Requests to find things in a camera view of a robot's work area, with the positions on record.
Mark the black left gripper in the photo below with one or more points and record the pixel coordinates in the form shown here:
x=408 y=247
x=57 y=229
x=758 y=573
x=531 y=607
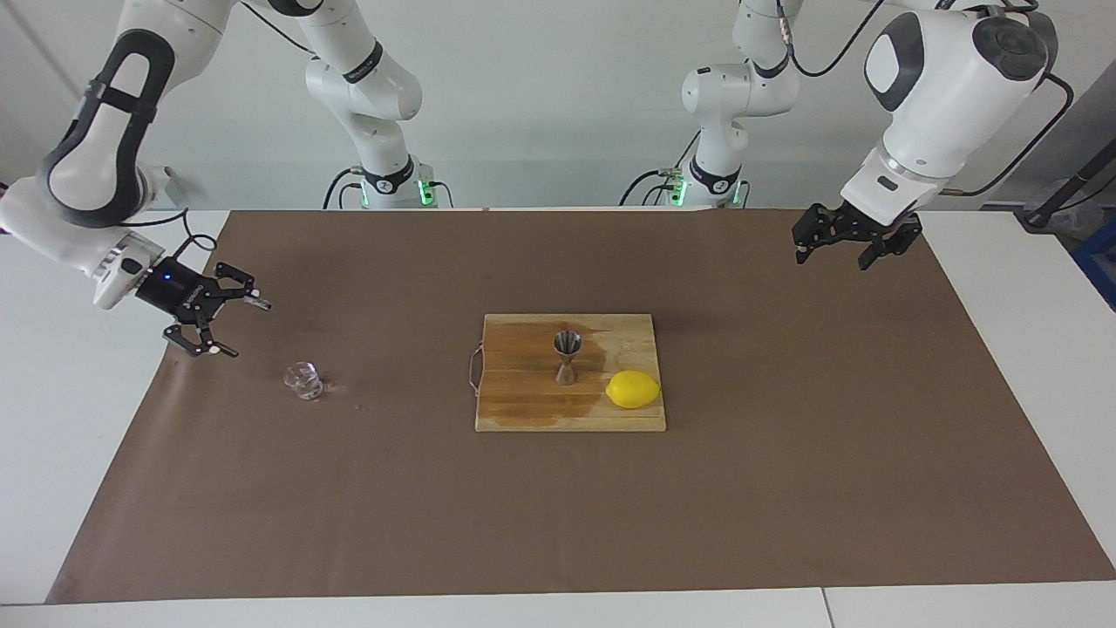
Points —
x=885 y=225

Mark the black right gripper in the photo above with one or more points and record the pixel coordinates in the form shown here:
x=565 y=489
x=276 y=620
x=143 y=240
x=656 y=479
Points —
x=179 y=296

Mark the small clear glass cup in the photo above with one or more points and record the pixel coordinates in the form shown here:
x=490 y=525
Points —
x=303 y=381

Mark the steel double jigger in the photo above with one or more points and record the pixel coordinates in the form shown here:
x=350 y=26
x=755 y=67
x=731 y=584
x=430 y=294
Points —
x=567 y=371

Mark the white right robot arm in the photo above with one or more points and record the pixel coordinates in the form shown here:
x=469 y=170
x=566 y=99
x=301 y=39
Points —
x=96 y=166

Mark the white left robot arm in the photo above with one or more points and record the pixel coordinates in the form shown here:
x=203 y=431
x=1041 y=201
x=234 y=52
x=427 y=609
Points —
x=942 y=87

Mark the black stand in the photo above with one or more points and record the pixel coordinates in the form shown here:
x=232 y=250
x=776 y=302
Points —
x=1059 y=196

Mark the blue crate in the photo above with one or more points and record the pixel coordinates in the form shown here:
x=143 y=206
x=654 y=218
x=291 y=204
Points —
x=1100 y=262

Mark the yellow lemon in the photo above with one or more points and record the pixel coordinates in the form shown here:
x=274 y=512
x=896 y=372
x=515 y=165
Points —
x=633 y=389

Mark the wooden cutting board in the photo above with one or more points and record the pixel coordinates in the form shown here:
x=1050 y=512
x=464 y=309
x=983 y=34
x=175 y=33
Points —
x=523 y=401

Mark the brown table mat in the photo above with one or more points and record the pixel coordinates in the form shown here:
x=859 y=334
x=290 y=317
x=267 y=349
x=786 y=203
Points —
x=558 y=506

